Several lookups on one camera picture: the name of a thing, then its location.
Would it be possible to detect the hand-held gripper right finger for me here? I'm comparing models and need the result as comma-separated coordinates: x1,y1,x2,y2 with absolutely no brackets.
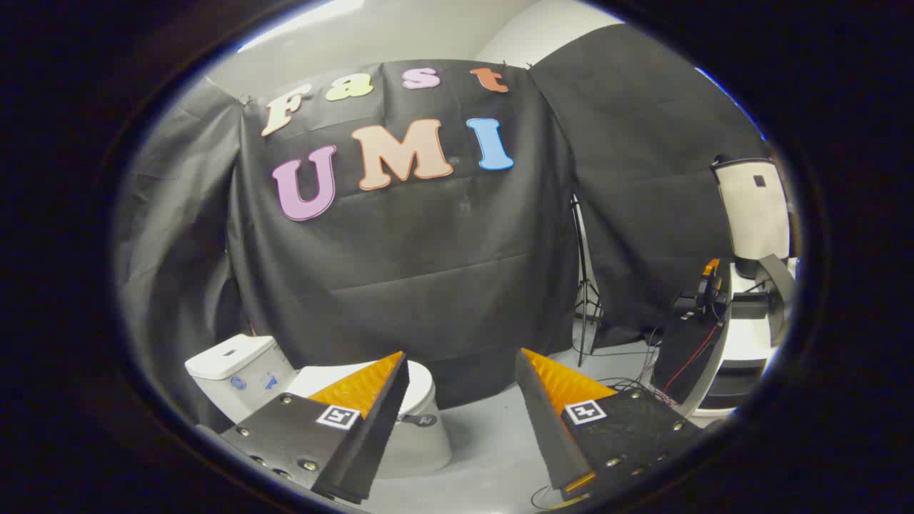
514,348,708,502

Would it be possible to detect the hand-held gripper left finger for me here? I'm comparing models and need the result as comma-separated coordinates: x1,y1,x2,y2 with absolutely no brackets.
214,351,412,504

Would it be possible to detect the white toilet lid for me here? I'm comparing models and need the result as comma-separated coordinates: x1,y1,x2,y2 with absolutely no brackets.
286,359,438,428

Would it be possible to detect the white toilet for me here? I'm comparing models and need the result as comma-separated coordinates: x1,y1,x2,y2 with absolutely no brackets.
184,334,453,480

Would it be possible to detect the black light stand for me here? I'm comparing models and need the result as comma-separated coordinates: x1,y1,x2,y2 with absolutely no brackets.
569,194,605,367

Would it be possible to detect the black flat panel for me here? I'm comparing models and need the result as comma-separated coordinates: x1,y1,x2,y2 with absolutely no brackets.
653,261,733,406

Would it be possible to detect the black backdrop cloth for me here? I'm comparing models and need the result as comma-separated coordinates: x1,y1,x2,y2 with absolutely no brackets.
528,24,773,351
227,60,581,411
114,79,247,429

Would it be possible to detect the orange and black gripper device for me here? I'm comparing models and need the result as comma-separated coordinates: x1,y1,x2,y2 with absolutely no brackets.
694,258,723,318

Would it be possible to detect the white robot with screen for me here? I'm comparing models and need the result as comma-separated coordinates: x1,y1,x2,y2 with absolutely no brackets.
685,157,798,422

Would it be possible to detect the tangle of floor cables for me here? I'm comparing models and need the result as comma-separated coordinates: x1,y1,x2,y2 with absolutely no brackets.
591,325,686,411

